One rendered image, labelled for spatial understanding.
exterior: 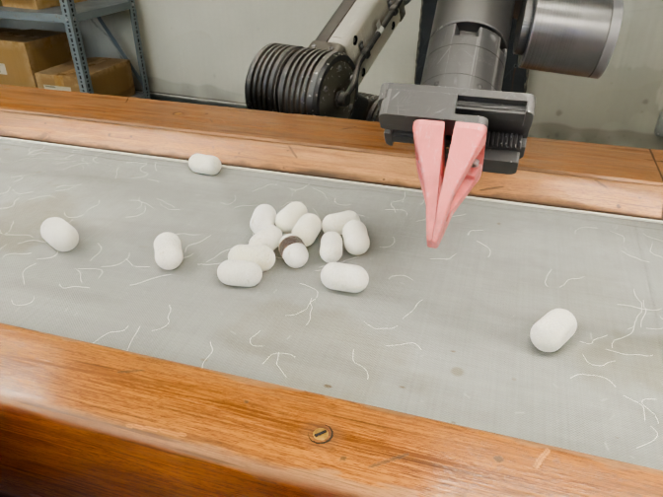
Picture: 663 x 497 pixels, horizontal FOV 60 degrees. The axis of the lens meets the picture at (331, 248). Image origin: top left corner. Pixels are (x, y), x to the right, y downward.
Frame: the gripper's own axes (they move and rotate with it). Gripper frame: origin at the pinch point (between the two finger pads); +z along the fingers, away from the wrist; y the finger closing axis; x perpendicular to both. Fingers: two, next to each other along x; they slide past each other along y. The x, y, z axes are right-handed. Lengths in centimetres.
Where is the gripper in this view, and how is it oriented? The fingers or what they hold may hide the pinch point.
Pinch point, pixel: (434, 233)
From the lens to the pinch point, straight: 39.1
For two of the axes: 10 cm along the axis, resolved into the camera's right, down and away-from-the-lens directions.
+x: 1.8, 3.3, 9.3
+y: 9.6, 1.5, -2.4
